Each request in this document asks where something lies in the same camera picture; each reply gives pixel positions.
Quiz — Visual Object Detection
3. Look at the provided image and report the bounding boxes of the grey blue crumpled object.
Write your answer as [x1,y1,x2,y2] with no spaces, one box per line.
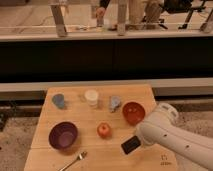
[109,96,121,113]

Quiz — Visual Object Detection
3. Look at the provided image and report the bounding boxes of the black eraser block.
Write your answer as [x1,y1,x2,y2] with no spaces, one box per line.
[121,136,141,155]

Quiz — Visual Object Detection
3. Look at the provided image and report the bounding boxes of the red bowl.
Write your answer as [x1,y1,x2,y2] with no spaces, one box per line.
[122,102,145,126]

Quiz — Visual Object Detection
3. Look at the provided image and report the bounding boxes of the person in background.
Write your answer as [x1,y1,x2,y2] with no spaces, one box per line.
[128,0,162,29]

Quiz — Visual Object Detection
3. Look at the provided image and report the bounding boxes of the black office chair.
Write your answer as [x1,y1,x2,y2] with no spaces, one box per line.
[160,0,213,33]

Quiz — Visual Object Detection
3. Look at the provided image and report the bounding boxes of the blue cup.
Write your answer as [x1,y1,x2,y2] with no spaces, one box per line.
[52,94,65,109]

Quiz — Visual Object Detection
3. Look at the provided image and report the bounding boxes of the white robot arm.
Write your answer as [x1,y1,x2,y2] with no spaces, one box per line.
[135,103,213,171]

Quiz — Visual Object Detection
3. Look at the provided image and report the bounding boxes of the silver fork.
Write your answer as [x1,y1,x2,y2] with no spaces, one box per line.
[58,151,87,171]

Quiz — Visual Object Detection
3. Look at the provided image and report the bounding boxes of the white cup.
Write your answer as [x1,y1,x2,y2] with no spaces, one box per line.
[84,89,99,107]

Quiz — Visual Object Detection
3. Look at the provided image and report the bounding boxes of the purple bowl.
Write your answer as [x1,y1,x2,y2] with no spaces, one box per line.
[48,122,78,150]

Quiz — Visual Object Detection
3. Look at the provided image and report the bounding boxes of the red apple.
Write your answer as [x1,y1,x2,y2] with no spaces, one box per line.
[97,123,112,139]

